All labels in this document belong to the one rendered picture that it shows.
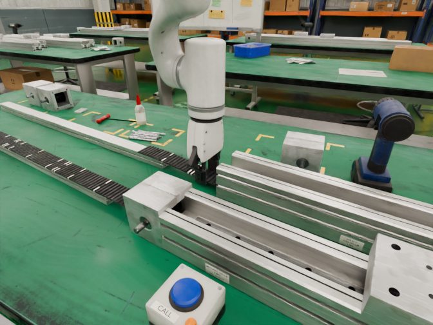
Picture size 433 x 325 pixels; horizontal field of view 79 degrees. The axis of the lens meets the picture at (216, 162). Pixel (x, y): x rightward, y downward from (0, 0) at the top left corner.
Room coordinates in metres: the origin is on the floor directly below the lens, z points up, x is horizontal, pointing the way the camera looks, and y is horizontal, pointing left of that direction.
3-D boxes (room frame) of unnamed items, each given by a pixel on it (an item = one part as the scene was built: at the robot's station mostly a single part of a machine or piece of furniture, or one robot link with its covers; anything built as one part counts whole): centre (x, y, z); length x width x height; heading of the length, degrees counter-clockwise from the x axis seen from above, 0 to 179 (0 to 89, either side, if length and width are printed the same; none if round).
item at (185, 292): (0.22, 0.04, 0.84); 0.04 x 0.04 x 0.02
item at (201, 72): (0.58, 0.03, 1.06); 0.09 x 0.08 x 0.13; 57
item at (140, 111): (0.98, 0.30, 0.84); 0.04 x 0.04 x 0.12
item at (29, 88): (1.24, 0.84, 0.83); 0.11 x 0.10 x 0.10; 149
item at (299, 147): (0.62, -0.23, 0.83); 0.11 x 0.10 x 0.10; 159
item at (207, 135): (0.58, 0.02, 0.92); 0.10 x 0.07 x 0.11; 148
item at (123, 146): (0.91, 0.55, 0.79); 0.96 x 0.04 x 0.03; 58
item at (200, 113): (0.58, 0.02, 0.98); 0.09 x 0.08 x 0.03; 148
